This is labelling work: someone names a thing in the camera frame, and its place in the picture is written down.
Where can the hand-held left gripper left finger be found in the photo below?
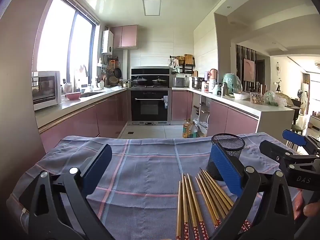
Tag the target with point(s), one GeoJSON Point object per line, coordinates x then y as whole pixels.
{"type": "Point", "coordinates": [98, 165]}

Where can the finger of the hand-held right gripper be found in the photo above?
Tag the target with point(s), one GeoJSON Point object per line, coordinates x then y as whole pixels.
{"type": "Point", "coordinates": [295, 137]}
{"type": "Point", "coordinates": [272, 151]}

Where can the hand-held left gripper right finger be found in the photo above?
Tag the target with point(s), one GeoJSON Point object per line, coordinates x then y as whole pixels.
{"type": "Point", "coordinates": [223, 167]}

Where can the black mesh holder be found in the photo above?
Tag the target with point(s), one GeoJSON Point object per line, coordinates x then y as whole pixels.
{"type": "Point", "coordinates": [231, 143]}

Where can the bunch of wooden chopsticks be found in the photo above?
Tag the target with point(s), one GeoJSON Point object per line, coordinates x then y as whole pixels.
{"type": "Point", "coordinates": [187, 205]}

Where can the person's right hand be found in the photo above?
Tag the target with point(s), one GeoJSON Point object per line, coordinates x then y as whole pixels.
{"type": "Point", "coordinates": [312, 209]}

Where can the green seat chair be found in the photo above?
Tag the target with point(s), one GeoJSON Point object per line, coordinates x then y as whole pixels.
{"type": "Point", "coordinates": [296, 128]}

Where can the plastic bag of greens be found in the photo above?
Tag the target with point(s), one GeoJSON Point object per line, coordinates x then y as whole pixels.
{"type": "Point", "coordinates": [273, 100]}

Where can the white plastic bag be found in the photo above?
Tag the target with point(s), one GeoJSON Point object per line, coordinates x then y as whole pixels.
{"type": "Point", "coordinates": [202, 127]}

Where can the pink base cabinet with sink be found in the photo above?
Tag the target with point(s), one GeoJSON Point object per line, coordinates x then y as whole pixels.
{"type": "Point", "coordinates": [82, 122]}

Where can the blue plaid tablecloth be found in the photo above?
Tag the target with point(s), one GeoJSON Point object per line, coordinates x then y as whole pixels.
{"type": "Point", "coordinates": [145, 170]}

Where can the yellow oil bottle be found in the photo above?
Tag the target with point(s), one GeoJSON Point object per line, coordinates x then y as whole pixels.
{"type": "Point", "coordinates": [187, 130]}

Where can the pink base cabinet peninsula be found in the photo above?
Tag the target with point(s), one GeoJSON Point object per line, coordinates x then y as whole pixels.
{"type": "Point", "coordinates": [225, 115]}

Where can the clear egg container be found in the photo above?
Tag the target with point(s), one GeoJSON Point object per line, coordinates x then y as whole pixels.
{"type": "Point", "coordinates": [257, 98]}

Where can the white bowl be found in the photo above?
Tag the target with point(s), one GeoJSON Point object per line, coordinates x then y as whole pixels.
{"type": "Point", "coordinates": [241, 96]}

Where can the pink bowl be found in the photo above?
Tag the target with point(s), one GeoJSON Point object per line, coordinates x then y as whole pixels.
{"type": "Point", "coordinates": [73, 95]}

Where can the black integrated stove oven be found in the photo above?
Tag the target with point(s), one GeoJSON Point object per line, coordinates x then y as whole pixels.
{"type": "Point", "coordinates": [150, 105]}

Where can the pale green covered appliance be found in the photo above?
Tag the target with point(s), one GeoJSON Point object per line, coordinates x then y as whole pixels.
{"type": "Point", "coordinates": [231, 82]}

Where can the woven bamboo basket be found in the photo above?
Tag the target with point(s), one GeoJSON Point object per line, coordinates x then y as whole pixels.
{"type": "Point", "coordinates": [114, 80]}

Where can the steel sink faucet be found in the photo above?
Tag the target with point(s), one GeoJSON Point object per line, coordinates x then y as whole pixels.
{"type": "Point", "coordinates": [75, 82]}

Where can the steel stockpot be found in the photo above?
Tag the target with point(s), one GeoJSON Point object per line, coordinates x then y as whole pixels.
{"type": "Point", "coordinates": [197, 83]}

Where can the white toaster oven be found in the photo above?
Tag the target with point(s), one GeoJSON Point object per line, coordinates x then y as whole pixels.
{"type": "Point", "coordinates": [45, 90]}

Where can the black lidded wok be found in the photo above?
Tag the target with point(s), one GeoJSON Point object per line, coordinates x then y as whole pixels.
{"type": "Point", "coordinates": [159, 81]}
{"type": "Point", "coordinates": [139, 80]}

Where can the pink electric kettle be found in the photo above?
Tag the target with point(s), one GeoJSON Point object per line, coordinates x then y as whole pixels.
{"type": "Point", "coordinates": [213, 74]}

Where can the black hanging frying pan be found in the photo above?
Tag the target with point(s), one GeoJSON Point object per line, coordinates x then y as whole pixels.
{"type": "Point", "coordinates": [118, 73]}

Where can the silver toaster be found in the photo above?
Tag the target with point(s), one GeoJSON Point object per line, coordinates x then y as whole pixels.
{"type": "Point", "coordinates": [179, 82]}

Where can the dark slatted partition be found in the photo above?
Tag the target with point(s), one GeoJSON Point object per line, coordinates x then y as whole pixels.
{"type": "Point", "coordinates": [240, 55]}

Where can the grey refrigerator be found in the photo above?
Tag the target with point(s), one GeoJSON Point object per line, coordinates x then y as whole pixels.
{"type": "Point", "coordinates": [17, 92]}

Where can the wooden cutting board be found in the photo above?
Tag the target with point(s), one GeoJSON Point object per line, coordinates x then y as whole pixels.
{"type": "Point", "coordinates": [189, 59]}

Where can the white gas water heater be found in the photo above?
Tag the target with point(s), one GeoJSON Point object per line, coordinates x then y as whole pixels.
{"type": "Point", "coordinates": [107, 41]}

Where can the large kitchen window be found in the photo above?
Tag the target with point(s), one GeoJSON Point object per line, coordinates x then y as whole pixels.
{"type": "Point", "coordinates": [57, 42]}

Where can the ceiling light panel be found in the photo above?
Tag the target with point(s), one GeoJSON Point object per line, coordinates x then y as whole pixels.
{"type": "Point", "coordinates": [152, 7]}

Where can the pink wall picture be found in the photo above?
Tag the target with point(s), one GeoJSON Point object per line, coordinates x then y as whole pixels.
{"type": "Point", "coordinates": [249, 70]}

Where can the black wall rack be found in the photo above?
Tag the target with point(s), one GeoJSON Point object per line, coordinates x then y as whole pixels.
{"type": "Point", "coordinates": [185, 68]}

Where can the pink wall cabinet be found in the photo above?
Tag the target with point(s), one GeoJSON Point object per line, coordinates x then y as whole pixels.
{"type": "Point", "coordinates": [124, 36]}

